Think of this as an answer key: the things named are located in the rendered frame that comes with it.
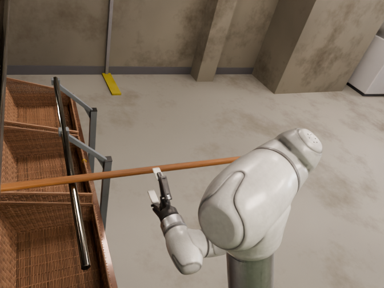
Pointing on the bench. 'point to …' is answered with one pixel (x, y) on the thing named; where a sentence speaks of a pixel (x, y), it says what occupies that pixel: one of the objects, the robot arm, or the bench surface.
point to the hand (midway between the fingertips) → (154, 182)
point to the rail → (3, 54)
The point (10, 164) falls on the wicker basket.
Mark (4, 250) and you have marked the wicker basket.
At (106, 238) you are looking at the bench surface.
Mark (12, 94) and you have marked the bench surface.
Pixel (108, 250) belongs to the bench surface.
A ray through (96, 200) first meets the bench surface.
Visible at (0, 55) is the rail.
